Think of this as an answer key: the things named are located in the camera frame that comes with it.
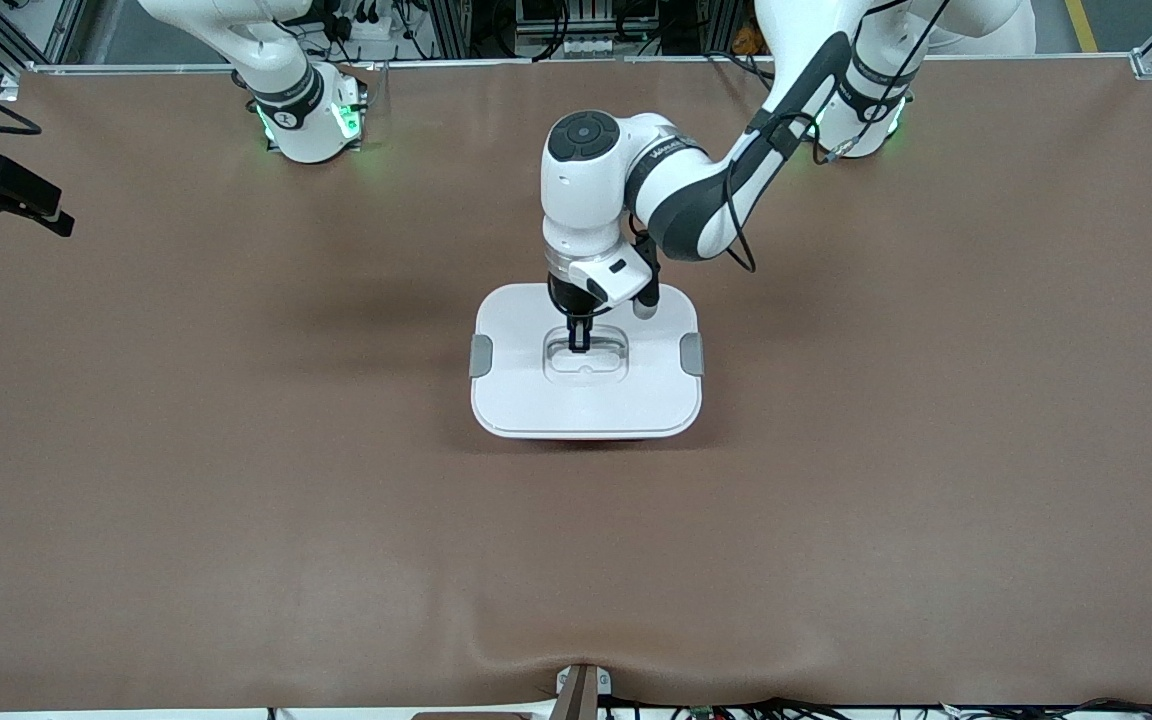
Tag white box lid grey clips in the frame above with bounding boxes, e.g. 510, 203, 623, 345
469, 283, 705, 441

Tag brown table mat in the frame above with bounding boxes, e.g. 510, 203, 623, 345
0, 55, 1152, 713

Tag white power strip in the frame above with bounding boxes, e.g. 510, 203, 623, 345
326, 0, 395, 43

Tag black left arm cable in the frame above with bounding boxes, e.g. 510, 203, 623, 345
721, 0, 947, 274

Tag silver table edge rail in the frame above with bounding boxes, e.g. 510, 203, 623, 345
24, 55, 1137, 73

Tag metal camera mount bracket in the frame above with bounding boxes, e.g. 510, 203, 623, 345
554, 663, 613, 720

